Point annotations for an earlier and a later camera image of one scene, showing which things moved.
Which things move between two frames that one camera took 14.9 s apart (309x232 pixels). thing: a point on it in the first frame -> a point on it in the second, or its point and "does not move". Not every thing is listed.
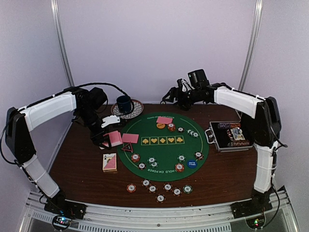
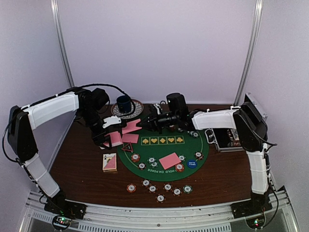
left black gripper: [97, 140] does not move
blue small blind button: [191, 164] does not move
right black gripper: [173, 91] -> [150, 122]
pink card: [130, 137] does not move
